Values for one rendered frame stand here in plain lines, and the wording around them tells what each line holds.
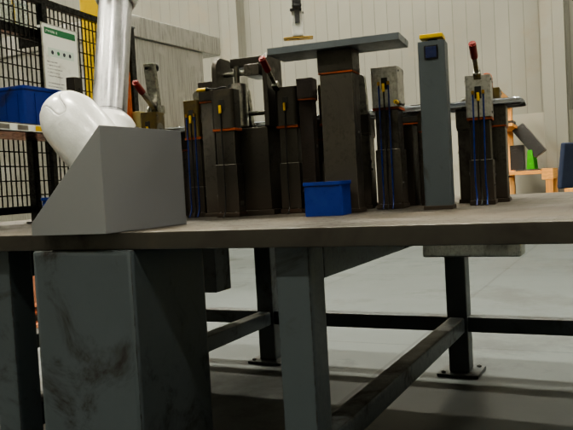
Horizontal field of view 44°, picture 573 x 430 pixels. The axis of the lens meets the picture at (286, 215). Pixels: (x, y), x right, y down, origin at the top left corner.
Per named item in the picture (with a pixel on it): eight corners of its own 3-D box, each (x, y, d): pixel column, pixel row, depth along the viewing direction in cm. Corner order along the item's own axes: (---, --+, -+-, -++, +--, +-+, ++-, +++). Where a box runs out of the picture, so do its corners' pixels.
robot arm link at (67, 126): (65, 167, 174) (15, 107, 180) (92, 191, 191) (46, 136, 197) (117, 124, 176) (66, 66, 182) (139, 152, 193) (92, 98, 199)
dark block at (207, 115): (229, 215, 230) (221, 83, 228) (220, 216, 223) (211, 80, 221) (215, 215, 232) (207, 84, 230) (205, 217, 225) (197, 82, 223)
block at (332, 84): (367, 211, 203) (358, 51, 201) (360, 212, 195) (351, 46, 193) (332, 212, 206) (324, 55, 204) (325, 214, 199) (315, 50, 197)
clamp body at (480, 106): (498, 204, 207) (493, 78, 206) (495, 206, 196) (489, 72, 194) (472, 205, 210) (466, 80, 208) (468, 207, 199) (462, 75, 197)
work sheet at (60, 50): (82, 108, 293) (77, 31, 291) (46, 103, 271) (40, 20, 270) (78, 108, 293) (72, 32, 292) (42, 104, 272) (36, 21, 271)
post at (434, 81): (456, 207, 194) (448, 43, 192) (453, 208, 187) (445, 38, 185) (428, 208, 196) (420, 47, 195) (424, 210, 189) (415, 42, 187)
